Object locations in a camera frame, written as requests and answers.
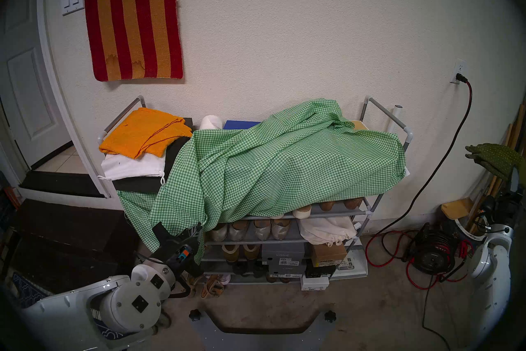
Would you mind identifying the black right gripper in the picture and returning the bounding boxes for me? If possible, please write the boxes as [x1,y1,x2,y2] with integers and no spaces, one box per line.
[483,167,524,227]

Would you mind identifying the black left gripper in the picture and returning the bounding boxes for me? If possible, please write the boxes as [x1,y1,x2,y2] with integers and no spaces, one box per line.
[152,222,205,278]

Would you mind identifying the green dotted work glove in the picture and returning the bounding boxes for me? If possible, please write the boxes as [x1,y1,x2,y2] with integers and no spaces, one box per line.
[465,143,526,182]

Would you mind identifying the green white gingham cloth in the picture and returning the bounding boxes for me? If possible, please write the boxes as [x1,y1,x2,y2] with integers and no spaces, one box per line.
[117,98,407,264]

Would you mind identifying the white folded cloth bag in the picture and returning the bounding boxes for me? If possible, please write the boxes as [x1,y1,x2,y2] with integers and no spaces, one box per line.
[101,152,167,183]

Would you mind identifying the grey Vionic shoe box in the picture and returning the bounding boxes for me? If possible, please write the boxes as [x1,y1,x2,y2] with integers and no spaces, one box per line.
[261,242,306,267]

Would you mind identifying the dark grey shoe box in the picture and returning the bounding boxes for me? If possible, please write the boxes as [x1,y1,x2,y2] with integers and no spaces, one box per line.
[268,265,307,278]

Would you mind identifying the blue shoe box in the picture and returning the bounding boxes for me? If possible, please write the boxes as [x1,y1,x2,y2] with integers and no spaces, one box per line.
[223,120,262,131]

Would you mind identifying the black shoe box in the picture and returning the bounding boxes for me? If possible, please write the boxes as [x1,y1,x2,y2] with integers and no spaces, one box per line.
[305,261,337,279]

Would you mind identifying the brown cardboard shoe box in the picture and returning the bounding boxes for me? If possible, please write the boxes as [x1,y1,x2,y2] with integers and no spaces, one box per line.
[309,242,348,268]

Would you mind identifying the grey metal shoe rack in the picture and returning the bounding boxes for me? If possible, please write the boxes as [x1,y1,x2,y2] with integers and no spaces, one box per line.
[97,95,414,286]

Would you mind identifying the black flat box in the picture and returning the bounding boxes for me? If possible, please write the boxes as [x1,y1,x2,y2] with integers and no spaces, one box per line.
[112,118,194,194]

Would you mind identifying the wooden pole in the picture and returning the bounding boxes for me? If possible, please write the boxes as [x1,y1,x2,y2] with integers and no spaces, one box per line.
[508,103,526,149]

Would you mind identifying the yellow dustpan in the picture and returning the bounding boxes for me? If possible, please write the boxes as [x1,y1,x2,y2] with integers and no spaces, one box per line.
[441,198,474,220]

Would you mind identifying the white rimmed bucket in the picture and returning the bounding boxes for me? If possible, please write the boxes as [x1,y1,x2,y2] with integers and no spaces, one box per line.
[454,214,487,241]

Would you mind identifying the black shoes pair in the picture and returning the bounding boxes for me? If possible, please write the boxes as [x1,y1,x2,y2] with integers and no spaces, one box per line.
[233,260,268,278]

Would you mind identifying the orange folded towel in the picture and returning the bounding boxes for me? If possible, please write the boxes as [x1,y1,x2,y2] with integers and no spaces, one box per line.
[99,108,194,160]

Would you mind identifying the dark brown floor mat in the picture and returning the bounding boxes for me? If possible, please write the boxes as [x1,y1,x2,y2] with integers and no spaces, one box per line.
[0,198,138,293]

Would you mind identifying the black stair tread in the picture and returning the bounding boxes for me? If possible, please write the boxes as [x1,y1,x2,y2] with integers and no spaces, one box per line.
[20,170,106,198]

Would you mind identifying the white toilet paper roll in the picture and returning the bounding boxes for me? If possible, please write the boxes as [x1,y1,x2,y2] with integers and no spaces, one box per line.
[199,115,224,131]

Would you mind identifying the white plastic pipe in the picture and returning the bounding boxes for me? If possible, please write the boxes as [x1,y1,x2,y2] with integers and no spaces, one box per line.
[388,105,404,133]

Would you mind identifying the blue patterned rug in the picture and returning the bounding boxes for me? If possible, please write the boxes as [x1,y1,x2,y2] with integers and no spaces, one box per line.
[12,271,124,339]

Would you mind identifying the small white box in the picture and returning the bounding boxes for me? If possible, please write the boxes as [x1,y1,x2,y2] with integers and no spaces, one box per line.
[300,275,330,291]

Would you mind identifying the white flat appliance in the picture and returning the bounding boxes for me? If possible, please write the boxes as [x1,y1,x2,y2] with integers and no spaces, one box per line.
[331,237,369,281]

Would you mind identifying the white panel door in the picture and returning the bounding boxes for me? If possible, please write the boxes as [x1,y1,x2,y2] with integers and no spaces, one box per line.
[0,0,75,170]

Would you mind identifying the red yellow striped flag rug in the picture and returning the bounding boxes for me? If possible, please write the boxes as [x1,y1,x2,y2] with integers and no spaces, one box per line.
[84,0,184,82]

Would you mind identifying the tan strappy sandal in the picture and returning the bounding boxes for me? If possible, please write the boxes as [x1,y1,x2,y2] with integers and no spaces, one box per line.
[202,274,226,300]

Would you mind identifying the black red cord reel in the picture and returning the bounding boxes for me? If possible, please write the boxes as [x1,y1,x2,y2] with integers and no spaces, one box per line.
[409,223,457,276]

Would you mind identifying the red black power cord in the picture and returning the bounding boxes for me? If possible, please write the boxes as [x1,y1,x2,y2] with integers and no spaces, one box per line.
[365,73,474,291]

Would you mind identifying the white wall outlet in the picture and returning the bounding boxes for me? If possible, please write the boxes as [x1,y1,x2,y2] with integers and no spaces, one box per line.
[450,59,467,85]

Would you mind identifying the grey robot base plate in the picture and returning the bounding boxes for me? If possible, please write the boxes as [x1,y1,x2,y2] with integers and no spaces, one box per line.
[190,308,337,351]

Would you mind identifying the thin black floor cable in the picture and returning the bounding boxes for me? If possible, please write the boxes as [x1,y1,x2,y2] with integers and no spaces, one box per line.
[422,275,452,351]

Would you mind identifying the white drawstring shoe bag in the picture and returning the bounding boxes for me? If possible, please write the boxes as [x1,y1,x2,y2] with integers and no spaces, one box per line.
[297,216,358,247]

